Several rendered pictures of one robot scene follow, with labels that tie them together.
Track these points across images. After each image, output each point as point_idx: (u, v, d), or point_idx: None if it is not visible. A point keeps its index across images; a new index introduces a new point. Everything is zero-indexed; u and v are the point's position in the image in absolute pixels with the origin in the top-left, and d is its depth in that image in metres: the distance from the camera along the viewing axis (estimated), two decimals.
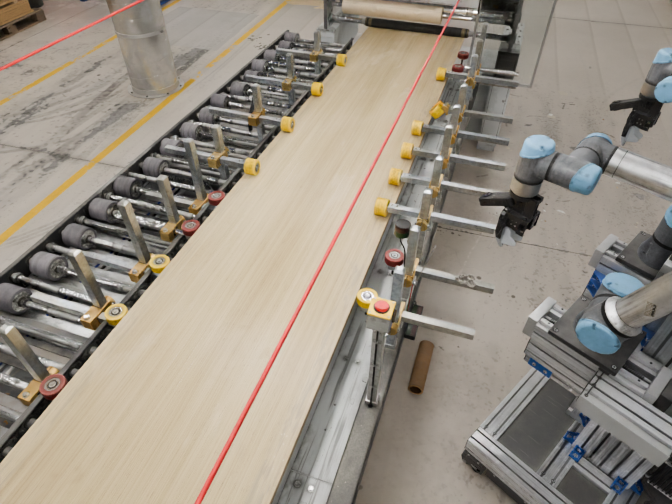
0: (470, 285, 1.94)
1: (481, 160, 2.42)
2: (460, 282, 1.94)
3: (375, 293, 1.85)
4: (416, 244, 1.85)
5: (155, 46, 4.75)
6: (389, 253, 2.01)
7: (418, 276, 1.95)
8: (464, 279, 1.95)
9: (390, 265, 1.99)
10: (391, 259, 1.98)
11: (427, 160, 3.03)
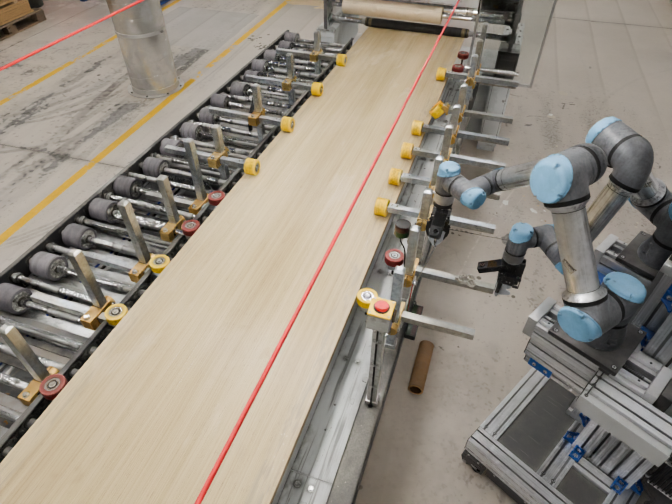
0: (470, 285, 1.94)
1: (481, 160, 2.42)
2: (460, 282, 1.94)
3: (375, 293, 1.85)
4: (416, 244, 1.85)
5: (155, 46, 4.75)
6: (389, 253, 2.01)
7: (418, 276, 1.95)
8: (464, 279, 1.95)
9: (390, 265, 1.99)
10: (391, 259, 1.98)
11: (427, 160, 3.03)
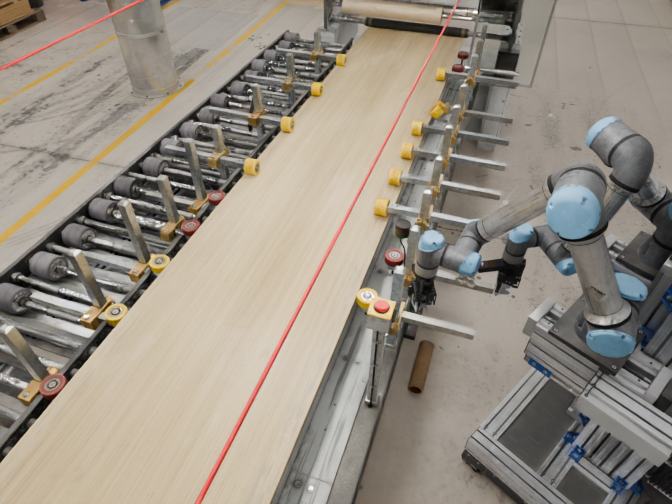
0: (470, 285, 1.94)
1: (481, 160, 2.42)
2: (460, 282, 1.94)
3: (375, 293, 1.85)
4: (416, 244, 1.85)
5: (155, 46, 4.75)
6: (389, 253, 2.01)
7: None
8: (464, 279, 1.95)
9: (390, 265, 1.99)
10: (391, 259, 1.98)
11: (427, 160, 3.03)
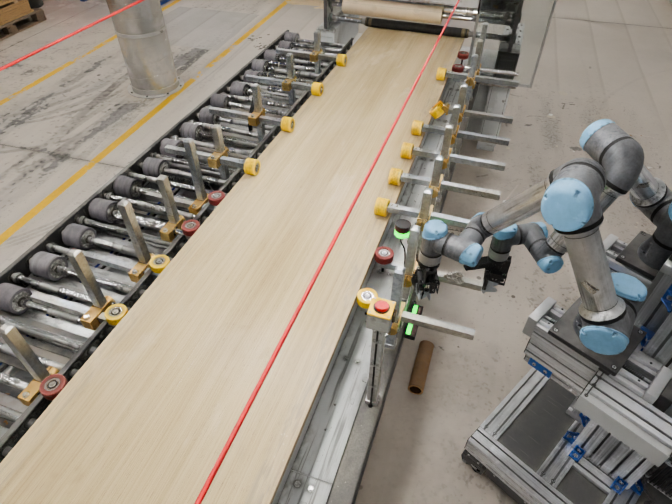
0: (458, 282, 1.95)
1: (481, 160, 2.42)
2: (448, 279, 1.95)
3: (375, 293, 1.85)
4: (416, 244, 1.85)
5: (155, 46, 4.75)
6: (379, 251, 2.02)
7: None
8: (452, 276, 1.97)
9: (380, 263, 2.00)
10: (381, 257, 1.99)
11: (427, 160, 3.03)
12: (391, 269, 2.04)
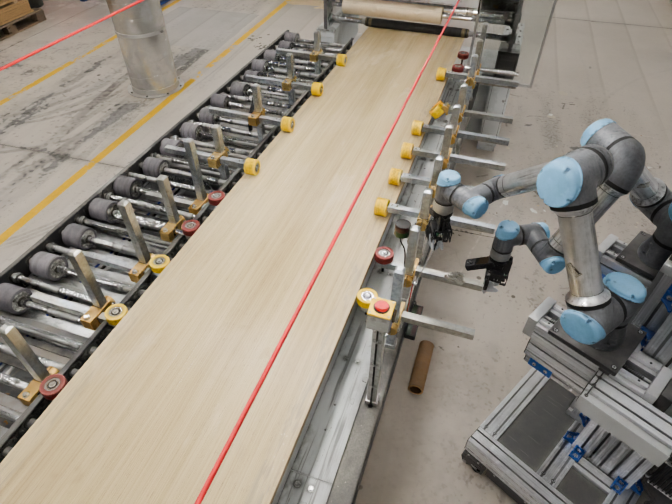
0: (459, 282, 1.95)
1: (481, 160, 2.42)
2: (449, 279, 1.95)
3: (375, 293, 1.85)
4: (416, 244, 1.85)
5: (155, 46, 4.75)
6: (379, 251, 2.02)
7: (418, 276, 1.95)
8: (453, 276, 1.96)
9: (380, 263, 2.00)
10: (381, 257, 1.99)
11: (427, 160, 3.03)
12: (392, 269, 2.04)
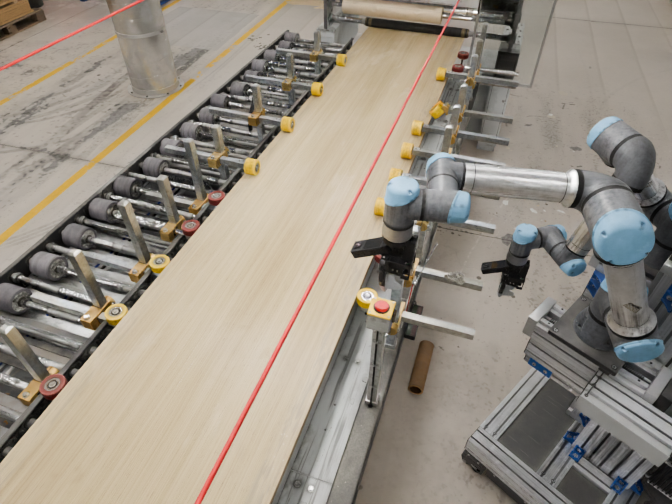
0: (459, 282, 1.95)
1: (481, 160, 2.42)
2: (449, 279, 1.95)
3: (375, 293, 1.85)
4: (416, 244, 1.85)
5: (155, 46, 4.75)
6: None
7: (418, 275, 1.96)
8: (453, 276, 1.96)
9: (380, 263, 2.00)
10: (381, 257, 1.99)
11: (427, 160, 3.03)
12: None
